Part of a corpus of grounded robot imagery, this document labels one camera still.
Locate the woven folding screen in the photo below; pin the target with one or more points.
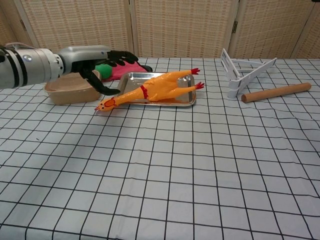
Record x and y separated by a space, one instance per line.
175 25

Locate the white plastic folding rack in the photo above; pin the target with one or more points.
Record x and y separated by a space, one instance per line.
233 85

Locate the brown wooden rod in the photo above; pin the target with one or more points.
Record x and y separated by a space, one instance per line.
275 92

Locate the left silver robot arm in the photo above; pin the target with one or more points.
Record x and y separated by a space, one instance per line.
32 67

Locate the yellow rubber chicken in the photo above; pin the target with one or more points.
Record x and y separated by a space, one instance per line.
160 87

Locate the white black checked tablecloth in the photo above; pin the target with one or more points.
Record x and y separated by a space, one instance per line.
160 187

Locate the pink cloth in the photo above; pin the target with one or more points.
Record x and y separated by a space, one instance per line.
125 70

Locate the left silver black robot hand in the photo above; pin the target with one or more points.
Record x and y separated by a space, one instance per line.
80 55

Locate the silver metal tray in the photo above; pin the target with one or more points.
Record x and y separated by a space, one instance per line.
130 80

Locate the brass screen hinge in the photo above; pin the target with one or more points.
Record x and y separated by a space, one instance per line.
234 26
22 24

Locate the green ball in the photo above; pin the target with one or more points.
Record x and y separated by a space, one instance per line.
105 71

